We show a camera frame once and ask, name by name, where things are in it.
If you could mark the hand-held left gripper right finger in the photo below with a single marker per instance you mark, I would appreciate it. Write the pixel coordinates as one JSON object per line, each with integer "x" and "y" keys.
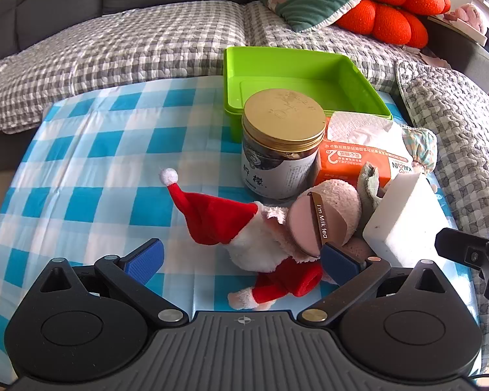
{"x": 337, "y": 264}

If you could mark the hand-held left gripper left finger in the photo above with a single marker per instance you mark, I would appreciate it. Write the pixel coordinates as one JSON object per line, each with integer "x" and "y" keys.
{"x": 143, "y": 261}

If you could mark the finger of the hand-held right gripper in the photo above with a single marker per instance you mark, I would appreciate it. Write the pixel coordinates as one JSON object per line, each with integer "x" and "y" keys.
{"x": 456, "y": 246}

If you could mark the pink makeup sponge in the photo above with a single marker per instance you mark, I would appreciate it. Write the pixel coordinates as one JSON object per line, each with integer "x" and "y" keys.
{"x": 358, "y": 249}

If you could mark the white sponge block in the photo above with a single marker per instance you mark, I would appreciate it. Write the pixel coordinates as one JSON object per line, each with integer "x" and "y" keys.
{"x": 403, "y": 220}

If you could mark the pink round plush toy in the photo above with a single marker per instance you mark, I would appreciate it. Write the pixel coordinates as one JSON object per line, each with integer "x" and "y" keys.
{"x": 338, "y": 199}

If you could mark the green terry cloth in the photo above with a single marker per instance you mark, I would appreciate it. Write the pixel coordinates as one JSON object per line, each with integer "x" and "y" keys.
{"x": 370, "y": 185}

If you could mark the red santa plush doll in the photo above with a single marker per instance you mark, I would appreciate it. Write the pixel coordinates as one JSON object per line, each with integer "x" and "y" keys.
{"x": 224, "y": 218}

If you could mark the green plastic box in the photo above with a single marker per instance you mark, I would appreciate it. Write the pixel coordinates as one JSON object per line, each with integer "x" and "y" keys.
{"x": 293, "y": 73}

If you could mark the blue checkered tablecloth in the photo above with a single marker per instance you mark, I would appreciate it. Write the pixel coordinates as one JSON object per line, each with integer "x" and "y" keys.
{"x": 106, "y": 171}

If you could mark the floral fabric pouch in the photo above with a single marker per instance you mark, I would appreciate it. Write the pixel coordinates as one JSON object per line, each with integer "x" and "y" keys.
{"x": 423, "y": 146}

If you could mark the orange tissue pack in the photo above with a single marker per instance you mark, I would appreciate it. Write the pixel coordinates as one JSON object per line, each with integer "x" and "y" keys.
{"x": 358, "y": 154}

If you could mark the grey checkered quilt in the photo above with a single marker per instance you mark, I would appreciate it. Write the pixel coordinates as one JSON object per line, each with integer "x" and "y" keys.
{"x": 452, "y": 130}
{"x": 126, "y": 49}

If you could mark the jar with gold lid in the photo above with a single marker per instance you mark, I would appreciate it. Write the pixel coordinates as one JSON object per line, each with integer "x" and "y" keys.
{"x": 283, "y": 130}

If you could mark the orange strawberry cushion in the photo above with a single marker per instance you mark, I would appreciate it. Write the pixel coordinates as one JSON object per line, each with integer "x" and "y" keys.
{"x": 391, "y": 12}

